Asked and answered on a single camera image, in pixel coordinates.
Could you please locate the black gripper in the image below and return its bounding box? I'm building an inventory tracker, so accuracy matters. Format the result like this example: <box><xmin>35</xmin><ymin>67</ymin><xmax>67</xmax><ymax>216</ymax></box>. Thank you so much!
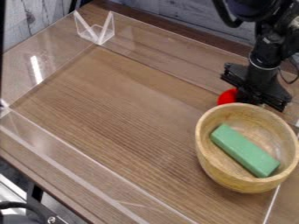
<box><xmin>220</xmin><ymin>63</ymin><xmax>292</xmax><ymax>112</ymax></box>

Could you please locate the red toy fruit green stem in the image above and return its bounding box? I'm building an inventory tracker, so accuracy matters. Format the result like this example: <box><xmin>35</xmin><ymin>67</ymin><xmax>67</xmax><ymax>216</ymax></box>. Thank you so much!
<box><xmin>217</xmin><ymin>88</ymin><xmax>238</xmax><ymax>105</ymax></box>

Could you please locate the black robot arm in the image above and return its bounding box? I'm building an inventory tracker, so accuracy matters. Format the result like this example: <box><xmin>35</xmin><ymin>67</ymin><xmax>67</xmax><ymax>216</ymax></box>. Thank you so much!
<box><xmin>211</xmin><ymin>0</ymin><xmax>299</xmax><ymax>111</ymax></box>

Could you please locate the wooden bowl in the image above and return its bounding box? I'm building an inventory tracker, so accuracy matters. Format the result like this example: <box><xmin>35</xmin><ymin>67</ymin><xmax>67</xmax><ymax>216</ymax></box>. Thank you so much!
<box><xmin>195</xmin><ymin>103</ymin><xmax>299</xmax><ymax>193</ymax></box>

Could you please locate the green rectangular block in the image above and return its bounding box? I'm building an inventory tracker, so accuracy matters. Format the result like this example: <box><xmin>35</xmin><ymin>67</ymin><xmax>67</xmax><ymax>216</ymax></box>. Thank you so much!
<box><xmin>209</xmin><ymin>124</ymin><xmax>280</xmax><ymax>178</ymax></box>

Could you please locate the clear acrylic corner bracket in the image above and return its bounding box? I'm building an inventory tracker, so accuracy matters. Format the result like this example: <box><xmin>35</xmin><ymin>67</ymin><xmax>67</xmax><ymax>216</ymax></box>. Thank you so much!
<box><xmin>73</xmin><ymin>10</ymin><xmax>115</xmax><ymax>46</ymax></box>

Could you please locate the clear acrylic tray wall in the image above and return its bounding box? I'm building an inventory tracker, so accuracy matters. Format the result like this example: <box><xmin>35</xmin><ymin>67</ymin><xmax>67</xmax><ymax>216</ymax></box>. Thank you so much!
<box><xmin>0</xmin><ymin>98</ymin><xmax>200</xmax><ymax>224</ymax></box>

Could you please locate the black cable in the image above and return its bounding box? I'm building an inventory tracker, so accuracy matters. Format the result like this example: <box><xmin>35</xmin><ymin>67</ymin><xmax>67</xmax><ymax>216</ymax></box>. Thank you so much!
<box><xmin>0</xmin><ymin>200</ymin><xmax>45</xmax><ymax>224</ymax></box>

